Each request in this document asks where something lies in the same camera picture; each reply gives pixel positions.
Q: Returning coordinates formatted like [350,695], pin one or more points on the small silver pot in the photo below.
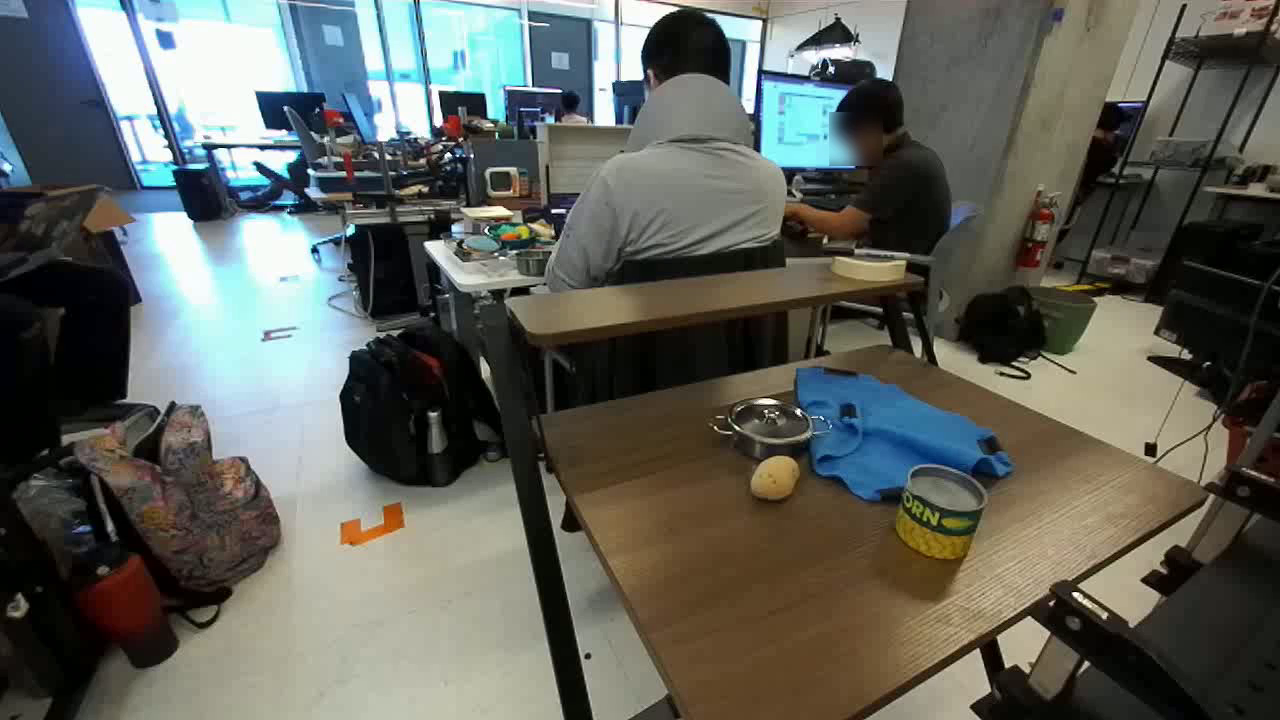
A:
[766,447]

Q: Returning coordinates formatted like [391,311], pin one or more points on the black office chair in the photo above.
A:
[680,356]

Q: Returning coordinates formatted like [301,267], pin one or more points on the beige potato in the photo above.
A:
[772,476]

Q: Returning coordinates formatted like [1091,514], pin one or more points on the person in grey shirt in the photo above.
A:
[680,184]

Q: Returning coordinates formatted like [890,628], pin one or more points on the white desk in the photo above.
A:
[473,268]

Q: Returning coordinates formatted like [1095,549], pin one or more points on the black table leg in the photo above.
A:
[541,533]

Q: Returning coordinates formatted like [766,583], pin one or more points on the black backpack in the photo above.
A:
[404,407]

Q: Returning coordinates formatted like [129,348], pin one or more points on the beige tape roll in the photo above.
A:
[870,267]

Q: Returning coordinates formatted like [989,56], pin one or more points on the blue cloth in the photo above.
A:
[882,434]

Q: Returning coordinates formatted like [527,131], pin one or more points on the black computer monitor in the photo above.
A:
[531,110]
[460,107]
[287,110]

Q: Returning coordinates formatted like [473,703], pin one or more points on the lit computer monitor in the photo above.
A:
[792,120]

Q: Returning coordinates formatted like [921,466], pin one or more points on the person in dark shirt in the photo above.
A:
[912,202]

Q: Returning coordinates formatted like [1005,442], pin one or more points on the tin can yellow green label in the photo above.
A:
[937,523]

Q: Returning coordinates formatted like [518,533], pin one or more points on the black duffel bag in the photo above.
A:
[1002,326]

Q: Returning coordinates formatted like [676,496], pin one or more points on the red fire extinguisher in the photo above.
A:
[1036,232]

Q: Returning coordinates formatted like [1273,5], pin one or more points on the green bin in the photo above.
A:
[1066,319]

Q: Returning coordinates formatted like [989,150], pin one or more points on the brown floral bag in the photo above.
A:
[195,514]

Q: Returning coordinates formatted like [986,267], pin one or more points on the red bottle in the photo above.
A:
[122,604]

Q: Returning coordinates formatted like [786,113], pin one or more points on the black metal shelf rack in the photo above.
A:
[1201,144]

